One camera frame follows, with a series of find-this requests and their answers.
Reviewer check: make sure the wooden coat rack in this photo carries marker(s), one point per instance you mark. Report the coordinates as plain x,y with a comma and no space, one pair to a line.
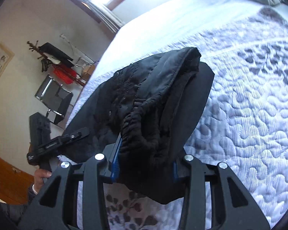
33,46

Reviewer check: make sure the black chrome chair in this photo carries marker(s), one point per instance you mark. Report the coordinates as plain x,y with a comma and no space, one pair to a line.
62,99

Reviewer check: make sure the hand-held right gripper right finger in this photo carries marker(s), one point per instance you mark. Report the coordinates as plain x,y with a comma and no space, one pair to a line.
174,172

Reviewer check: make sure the person's left hand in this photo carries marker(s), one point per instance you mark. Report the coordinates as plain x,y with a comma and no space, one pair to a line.
40,179

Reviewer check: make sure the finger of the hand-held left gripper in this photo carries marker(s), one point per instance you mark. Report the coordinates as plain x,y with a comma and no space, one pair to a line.
78,133

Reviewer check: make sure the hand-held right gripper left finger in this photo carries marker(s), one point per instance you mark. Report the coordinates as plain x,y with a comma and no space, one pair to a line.
116,159

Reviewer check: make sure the black hanging garment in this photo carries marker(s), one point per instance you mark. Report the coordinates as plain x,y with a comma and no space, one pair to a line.
54,51

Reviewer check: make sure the black pants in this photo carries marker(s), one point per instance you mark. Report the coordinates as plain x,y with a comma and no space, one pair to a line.
158,100

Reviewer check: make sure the person's left forearm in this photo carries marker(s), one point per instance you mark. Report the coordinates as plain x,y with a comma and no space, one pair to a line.
12,210

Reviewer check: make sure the red bag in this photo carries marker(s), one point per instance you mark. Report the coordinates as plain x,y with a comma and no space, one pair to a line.
63,74

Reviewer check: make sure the pale box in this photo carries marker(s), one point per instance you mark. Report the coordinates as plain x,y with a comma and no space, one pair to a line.
82,63

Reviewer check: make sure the white quilted bedspread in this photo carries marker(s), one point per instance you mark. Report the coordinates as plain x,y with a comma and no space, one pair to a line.
242,100

